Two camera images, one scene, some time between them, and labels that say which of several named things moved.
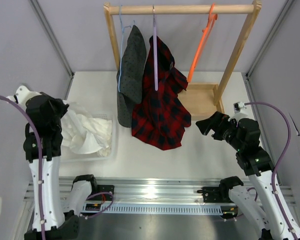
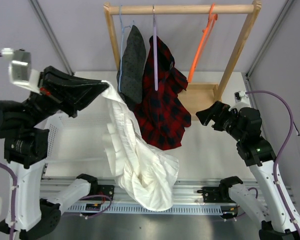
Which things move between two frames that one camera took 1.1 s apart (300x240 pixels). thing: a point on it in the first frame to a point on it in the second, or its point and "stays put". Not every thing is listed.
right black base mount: x=215 y=194 stays put
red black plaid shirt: x=160 y=115 stays put
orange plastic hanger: x=212 y=18 stays put
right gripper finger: x=205 y=126 to x=206 y=115
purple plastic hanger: x=155 y=52 stays put
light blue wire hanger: x=122 y=29 stays put
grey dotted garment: x=131 y=76 stays put
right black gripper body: x=226 y=128 to x=227 y=120
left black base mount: x=105 y=188 stays put
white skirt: x=84 y=133 to x=143 y=171
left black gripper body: x=61 y=108 to x=54 y=92
